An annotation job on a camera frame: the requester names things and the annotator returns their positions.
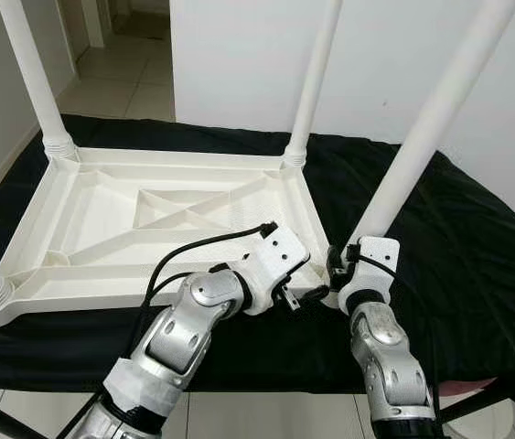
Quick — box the white plastic table top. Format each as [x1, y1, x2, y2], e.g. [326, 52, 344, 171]
[0, 146, 336, 328]

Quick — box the black table cloth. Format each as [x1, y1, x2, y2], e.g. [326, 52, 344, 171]
[0, 114, 515, 394]

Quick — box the pink rounded object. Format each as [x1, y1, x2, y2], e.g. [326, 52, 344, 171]
[440, 380, 496, 396]

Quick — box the black metal table leg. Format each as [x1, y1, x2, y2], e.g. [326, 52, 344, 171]
[0, 389, 48, 439]
[440, 384, 514, 423]

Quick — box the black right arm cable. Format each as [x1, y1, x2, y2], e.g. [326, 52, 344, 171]
[349, 249, 404, 284]

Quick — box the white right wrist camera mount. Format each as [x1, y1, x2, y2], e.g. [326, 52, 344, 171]
[341, 236, 401, 298]

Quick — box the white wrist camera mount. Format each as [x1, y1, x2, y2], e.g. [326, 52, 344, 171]
[341, 236, 401, 298]
[239, 224, 311, 316]

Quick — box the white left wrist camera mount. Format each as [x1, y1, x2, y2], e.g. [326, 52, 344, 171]
[239, 224, 311, 316]

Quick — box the white door frame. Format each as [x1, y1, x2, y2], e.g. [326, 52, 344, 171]
[60, 0, 112, 56]

